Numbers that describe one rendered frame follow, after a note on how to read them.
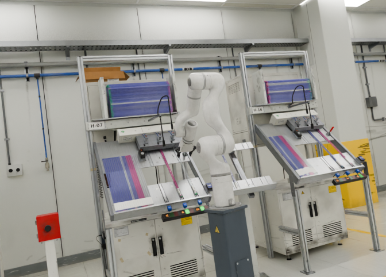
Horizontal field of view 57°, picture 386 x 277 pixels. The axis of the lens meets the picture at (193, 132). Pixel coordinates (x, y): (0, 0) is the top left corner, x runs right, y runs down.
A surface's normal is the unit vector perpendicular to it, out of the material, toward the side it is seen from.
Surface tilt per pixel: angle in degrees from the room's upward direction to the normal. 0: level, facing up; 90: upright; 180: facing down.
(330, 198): 90
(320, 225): 90
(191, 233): 90
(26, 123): 90
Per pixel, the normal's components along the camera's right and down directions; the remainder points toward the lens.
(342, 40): 0.36, -0.11
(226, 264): -0.83, 0.08
